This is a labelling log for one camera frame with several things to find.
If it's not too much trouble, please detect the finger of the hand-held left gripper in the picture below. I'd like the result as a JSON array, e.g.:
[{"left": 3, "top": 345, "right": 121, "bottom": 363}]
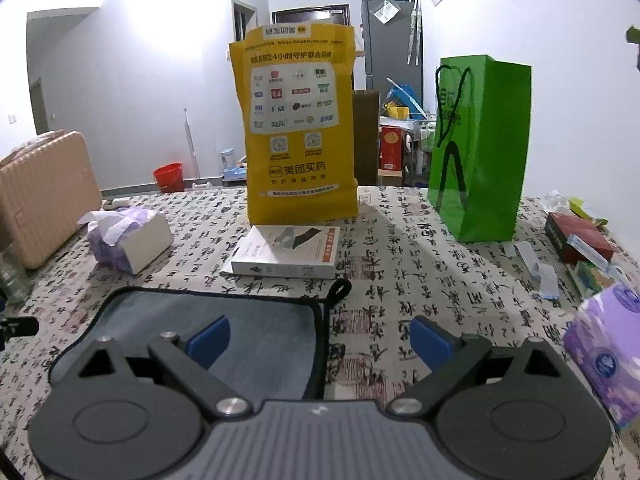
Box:
[{"left": 0, "top": 315, "right": 40, "bottom": 352}]

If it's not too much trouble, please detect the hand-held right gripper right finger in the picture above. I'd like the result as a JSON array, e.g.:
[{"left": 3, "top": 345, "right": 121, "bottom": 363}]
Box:
[{"left": 387, "top": 315, "right": 568, "bottom": 417}]

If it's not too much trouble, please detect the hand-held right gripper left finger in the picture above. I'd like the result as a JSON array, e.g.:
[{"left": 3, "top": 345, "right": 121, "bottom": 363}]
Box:
[{"left": 64, "top": 315, "right": 252, "bottom": 423}]

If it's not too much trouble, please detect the grey towel with black edging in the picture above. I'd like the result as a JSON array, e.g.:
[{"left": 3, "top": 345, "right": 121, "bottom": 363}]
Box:
[{"left": 47, "top": 280, "right": 352, "bottom": 402}]

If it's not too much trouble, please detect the calligraphy printed tablecloth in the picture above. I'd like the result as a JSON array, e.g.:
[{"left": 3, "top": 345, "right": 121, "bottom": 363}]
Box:
[{"left": 0, "top": 184, "right": 640, "bottom": 480}]

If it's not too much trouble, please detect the flat white cardboard box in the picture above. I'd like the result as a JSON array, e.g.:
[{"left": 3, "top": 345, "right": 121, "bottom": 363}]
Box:
[{"left": 219, "top": 225, "right": 341, "bottom": 280}]

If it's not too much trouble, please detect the purple and white tissue pack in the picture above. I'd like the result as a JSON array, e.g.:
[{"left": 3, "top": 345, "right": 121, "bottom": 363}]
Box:
[{"left": 76, "top": 205, "right": 175, "bottom": 276}]

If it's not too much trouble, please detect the clear plastic wrapper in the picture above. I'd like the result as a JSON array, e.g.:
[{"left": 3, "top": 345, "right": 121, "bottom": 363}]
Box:
[{"left": 502, "top": 240, "right": 559, "bottom": 302}]

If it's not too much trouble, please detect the beige suitcase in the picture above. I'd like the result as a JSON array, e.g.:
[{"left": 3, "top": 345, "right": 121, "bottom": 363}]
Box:
[{"left": 0, "top": 130, "right": 104, "bottom": 271}]

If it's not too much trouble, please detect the red plastic bucket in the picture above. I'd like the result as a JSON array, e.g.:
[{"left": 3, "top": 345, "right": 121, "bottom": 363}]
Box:
[{"left": 152, "top": 162, "right": 185, "bottom": 194}]

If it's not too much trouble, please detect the green printed packet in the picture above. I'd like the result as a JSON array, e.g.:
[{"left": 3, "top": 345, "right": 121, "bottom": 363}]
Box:
[{"left": 566, "top": 259, "right": 627, "bottom": 302}]

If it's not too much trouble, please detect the blue and white water dispenser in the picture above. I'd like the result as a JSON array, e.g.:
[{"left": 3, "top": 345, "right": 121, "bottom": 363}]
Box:
[{"left": 219, "top": 147, "right": 249, "bottom": 184}]

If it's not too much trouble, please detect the dark red box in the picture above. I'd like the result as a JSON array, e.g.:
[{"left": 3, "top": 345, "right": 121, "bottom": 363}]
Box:
[{"left": 543, "top": 211, "right": 615, "bottom": 265}]

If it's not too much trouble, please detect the crumpled clear plastic bag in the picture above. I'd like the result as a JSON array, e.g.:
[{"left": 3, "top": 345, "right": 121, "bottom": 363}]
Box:
[{"left": 541, "top": 189, "right": 572, "bottom": 214}]

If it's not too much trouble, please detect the green paper bag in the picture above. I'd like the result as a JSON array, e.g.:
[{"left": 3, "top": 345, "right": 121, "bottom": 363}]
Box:
[{"left": 426, "top": 54, "right": 533, "bottom": 244}]

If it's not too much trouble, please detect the white mop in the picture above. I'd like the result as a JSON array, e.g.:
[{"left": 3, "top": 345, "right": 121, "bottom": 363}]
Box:
[{"left": 182, "top": 107, "right": 202, "bottom": 184}]

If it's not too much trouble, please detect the red gift box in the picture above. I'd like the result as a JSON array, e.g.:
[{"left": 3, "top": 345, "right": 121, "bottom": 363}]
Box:
[{"left": 380, "top": 126, "right": 405, "bottom": 171}]

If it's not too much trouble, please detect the brown cardboard box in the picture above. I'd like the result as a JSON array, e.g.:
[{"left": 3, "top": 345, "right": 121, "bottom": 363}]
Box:
[{"left": 352, "top": 89, "right": 381, "bottom": 186}]

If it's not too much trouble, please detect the yellow paper delivery bag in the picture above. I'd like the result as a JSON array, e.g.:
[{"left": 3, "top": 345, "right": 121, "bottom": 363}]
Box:
[{"left": 229, "top": 22, "right": 359, "bottom": 226}]

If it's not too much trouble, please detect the blue plastic bag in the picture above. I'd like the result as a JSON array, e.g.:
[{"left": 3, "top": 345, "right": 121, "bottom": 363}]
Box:
[{"left": 386, "top": 78, "right": 426, "bottom": 117}]

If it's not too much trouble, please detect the grey refrigerator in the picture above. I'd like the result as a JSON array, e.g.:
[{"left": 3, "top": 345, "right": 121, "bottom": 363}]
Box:
[{"left": 360, "top": 0, "right": 424, "bottom": 107}]

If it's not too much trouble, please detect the white folded umbrella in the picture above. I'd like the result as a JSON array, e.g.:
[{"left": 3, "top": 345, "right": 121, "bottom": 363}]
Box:
[{"left": 406, "top": 0, "right": 424, "bottom": 67}]

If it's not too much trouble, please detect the dark wooden door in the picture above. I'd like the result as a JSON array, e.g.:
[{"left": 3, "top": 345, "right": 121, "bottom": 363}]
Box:
[{"left": 271, "top": 7, "right": 351, "bottom": 32}]

